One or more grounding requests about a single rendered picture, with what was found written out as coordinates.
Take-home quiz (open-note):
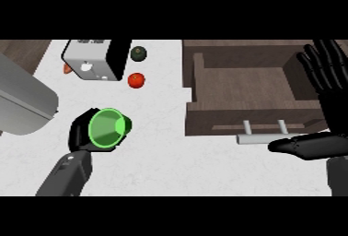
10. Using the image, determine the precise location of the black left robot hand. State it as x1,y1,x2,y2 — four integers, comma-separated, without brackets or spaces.
66,107,119,154

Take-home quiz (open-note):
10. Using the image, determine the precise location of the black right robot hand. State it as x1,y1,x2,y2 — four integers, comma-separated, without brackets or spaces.
266,40,348,161

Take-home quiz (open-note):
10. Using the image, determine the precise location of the green cup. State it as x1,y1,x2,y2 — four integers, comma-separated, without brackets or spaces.
86,107,132,149

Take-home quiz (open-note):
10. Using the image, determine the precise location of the brown wooden drawer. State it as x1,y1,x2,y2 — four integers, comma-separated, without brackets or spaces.
182,52,331,136

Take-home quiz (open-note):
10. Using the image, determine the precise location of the grey rounded appliance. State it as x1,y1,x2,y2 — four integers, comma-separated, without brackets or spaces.
0,53,60,136

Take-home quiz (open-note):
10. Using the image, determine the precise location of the red tomato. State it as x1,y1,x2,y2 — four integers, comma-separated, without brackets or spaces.
126,72,147,89

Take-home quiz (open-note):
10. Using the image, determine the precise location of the white and black appliance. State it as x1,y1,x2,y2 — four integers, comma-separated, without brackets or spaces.
60,40,132,82

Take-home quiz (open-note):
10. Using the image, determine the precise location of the brown wooden cabinet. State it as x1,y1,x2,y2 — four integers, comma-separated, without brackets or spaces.
181,40,348,89

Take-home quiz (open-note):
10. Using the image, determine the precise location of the dark green round vegetable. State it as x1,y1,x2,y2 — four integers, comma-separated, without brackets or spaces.
129,45,147,63

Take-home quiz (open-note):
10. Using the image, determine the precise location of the grey drawer handle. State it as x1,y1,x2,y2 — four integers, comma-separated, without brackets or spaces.
234,119,318,145

